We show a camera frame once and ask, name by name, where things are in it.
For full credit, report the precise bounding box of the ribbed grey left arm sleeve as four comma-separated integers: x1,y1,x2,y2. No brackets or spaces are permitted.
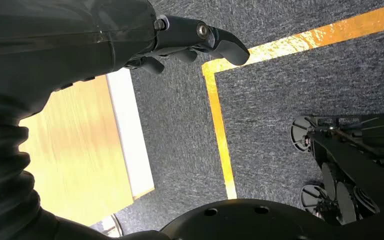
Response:
0,91,171,240

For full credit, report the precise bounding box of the yellow floor tape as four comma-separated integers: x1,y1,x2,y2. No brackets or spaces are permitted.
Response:
201,1,384,201

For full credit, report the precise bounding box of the black round robot body plate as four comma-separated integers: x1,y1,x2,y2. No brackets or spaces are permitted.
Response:
160,198,384,240

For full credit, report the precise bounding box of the light wooden desk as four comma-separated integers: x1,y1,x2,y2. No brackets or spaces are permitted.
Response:
18,67,156,227

